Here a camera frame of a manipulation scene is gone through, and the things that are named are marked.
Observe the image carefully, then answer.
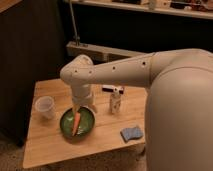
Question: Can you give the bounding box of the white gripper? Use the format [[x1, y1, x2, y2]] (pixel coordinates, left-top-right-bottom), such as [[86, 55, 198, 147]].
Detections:
[[71, 84, 97, 113]]

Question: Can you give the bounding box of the white bottle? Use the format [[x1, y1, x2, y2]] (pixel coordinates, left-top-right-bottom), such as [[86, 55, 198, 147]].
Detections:
[[110, 88, 121, 114]]

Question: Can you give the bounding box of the translucent plastic cup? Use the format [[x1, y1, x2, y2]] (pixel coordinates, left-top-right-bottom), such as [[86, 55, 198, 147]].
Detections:
[[35, 96, 55, 119]]

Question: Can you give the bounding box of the green bowl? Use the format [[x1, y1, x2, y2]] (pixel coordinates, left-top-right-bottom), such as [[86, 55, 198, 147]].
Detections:
[[60, 107, 95, 138]]

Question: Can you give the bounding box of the black and white marker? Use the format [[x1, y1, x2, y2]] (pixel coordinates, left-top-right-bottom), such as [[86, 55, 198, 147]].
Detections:
[[102, 85, 124, 94]]

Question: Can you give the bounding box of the orange pepper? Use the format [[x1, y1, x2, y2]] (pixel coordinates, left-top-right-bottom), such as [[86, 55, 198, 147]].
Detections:
[[72, 112, 81, 136]]

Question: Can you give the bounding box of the grey metal pole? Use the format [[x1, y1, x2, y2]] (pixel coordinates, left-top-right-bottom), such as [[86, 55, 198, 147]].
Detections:
[[69, 0, 80, 46]]

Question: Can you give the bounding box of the metal shelf rail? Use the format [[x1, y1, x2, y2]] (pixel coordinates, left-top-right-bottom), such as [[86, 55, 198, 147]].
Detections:
[[66, 41, 143, 62]]

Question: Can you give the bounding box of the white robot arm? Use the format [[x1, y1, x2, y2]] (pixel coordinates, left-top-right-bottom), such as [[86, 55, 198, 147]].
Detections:
[[60, 49, 213, 171]]

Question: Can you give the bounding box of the wooden shelf with clutter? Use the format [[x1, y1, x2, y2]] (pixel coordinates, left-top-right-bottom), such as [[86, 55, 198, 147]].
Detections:
[[63, 0, 213, 20]]

